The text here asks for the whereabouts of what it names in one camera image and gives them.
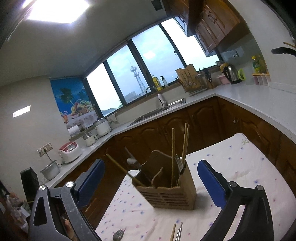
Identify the white red rice cooker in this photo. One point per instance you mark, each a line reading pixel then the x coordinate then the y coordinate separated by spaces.
pixel 69 152

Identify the floral white tablecloth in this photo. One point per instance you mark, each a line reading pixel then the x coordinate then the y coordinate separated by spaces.
pixel 237 159

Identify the clear soap dispenser bottle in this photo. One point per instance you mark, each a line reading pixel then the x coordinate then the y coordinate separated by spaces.
pixel 164 81

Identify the paper towel roll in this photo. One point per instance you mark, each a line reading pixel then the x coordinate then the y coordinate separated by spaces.
pixel 73 131

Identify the wooden cabinets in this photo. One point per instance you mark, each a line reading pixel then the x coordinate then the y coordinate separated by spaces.
pixel 209 21
pixel 211 121

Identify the wall power socket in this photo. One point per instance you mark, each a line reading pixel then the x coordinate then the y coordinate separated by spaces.
pixel 43 150

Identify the pink spice jar rack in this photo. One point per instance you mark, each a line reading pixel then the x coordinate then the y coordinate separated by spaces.
pixel 261 78

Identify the ceiling light panel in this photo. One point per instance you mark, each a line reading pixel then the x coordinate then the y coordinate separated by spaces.
pixel 59 11

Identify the wooden cutting board rack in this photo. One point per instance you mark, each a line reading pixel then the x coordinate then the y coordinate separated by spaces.
pixel 190 80

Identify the small white pot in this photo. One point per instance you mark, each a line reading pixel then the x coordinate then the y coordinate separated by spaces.
pixel 89 139

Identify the hanging dish cloth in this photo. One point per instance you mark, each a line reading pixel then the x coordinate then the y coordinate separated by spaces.
pixel 112 119

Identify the fruit beach poster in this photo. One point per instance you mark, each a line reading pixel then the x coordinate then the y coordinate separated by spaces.
pixel 73 102

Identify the silver fork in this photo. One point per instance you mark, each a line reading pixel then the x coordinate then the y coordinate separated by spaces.
pixel 180 164
pixel 118 235

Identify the lower wooden cabinets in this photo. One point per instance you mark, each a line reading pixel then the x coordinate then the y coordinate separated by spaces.
pixel 211 121

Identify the kitchen faucet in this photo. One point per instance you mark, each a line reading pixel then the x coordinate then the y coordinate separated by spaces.
pixel 160 97

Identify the wooden utensil holder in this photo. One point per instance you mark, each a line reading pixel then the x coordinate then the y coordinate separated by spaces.
pixel 156 177

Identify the black wok handle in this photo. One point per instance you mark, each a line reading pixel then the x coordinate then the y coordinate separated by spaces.
pixel 283 50

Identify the pink container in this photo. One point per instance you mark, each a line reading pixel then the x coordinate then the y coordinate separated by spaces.
pixel 223 79

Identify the stainless electric kettle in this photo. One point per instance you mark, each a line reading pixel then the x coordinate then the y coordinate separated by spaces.
pixel 231 74

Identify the upper wooden cabinets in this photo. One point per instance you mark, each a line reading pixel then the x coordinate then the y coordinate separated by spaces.
pixel 209 21

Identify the window frame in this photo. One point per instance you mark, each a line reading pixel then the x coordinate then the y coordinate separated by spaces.
pixel 123 77

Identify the wooden chopstick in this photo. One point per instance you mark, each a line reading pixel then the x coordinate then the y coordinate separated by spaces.
pixel 188 132
pixel 184 143

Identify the stainless steel sink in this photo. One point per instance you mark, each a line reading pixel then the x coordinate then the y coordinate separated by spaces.
pixel 159 110

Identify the white electric cooker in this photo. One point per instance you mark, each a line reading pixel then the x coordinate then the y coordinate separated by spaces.
pixel 102 127

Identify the yellow oil bottle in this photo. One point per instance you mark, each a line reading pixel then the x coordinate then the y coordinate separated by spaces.
pixel 157 83

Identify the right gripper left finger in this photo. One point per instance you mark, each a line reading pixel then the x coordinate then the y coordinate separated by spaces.
pixel 51 204

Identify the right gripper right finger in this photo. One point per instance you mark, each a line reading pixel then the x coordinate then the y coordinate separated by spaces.
pixel 256 222

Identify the silver spoon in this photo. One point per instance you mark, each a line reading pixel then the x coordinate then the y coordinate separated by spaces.
pixel 132 161

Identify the knife block with knives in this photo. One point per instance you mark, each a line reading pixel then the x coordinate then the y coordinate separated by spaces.
pixel 208 77

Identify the green cup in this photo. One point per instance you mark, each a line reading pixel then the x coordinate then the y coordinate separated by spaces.
pixel 241 74

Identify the metal inner pot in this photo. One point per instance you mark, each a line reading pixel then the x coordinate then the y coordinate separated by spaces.
pixel 51 170

